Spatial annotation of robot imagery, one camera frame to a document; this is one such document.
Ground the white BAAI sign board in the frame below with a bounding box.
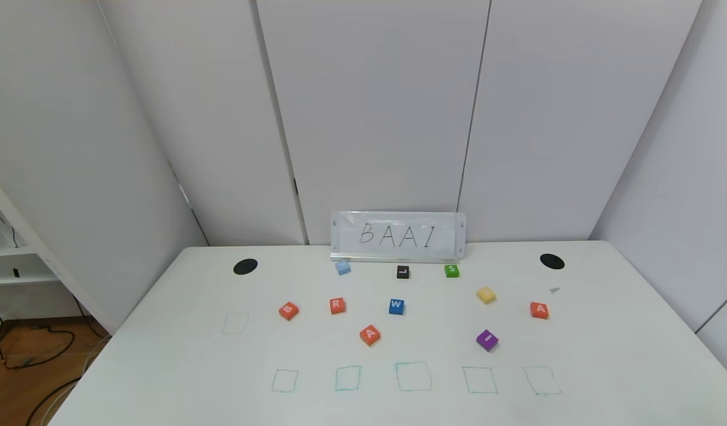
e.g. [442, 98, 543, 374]
[330, 211, 467, 263]

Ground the white shelf unit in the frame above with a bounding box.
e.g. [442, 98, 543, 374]
[0, 170, 118, 335]

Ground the thin black floor cable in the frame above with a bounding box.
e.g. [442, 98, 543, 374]
[26, 377, 85, 426]
[0, 296, 104, 370]

